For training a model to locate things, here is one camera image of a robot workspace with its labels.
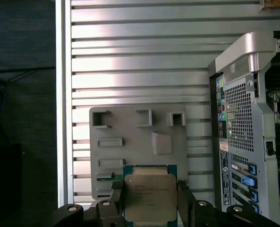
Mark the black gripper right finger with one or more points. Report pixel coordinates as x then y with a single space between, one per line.
201 215

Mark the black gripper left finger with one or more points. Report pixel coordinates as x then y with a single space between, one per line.
106 212

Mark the silver CPU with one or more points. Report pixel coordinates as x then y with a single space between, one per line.
149 196

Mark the green RAM stick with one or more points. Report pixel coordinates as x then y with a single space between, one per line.
117 177

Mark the blue expansion slot clip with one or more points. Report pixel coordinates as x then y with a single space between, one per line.
255 209
252 169
254 196
248 181

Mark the grey parts rack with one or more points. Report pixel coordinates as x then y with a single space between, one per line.
135 146

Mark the black PC case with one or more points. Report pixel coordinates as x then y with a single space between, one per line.
239 113

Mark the brown square base plate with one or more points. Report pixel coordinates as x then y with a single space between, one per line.
276 6

